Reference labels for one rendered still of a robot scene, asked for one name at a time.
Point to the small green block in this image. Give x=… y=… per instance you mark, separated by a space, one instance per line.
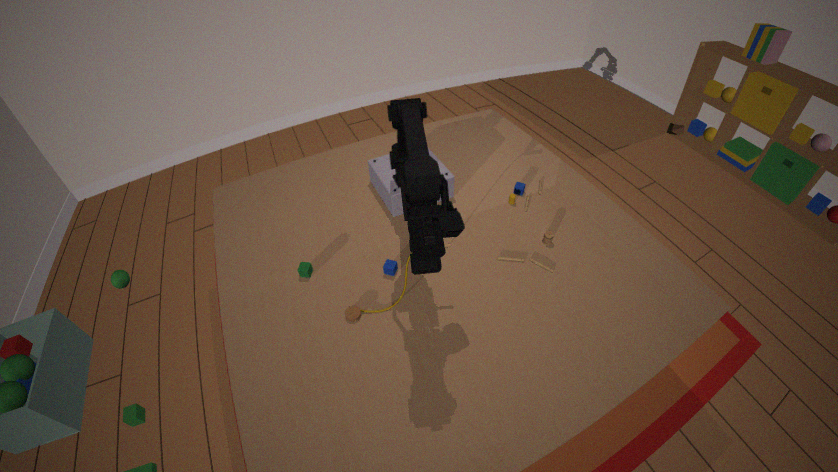
x=305 y=269

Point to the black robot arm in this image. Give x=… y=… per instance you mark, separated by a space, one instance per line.
x=421 y=182

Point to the round wooden button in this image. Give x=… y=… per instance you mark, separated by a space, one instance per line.
x=353 y=313

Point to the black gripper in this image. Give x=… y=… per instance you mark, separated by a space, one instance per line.
x=422 y=267

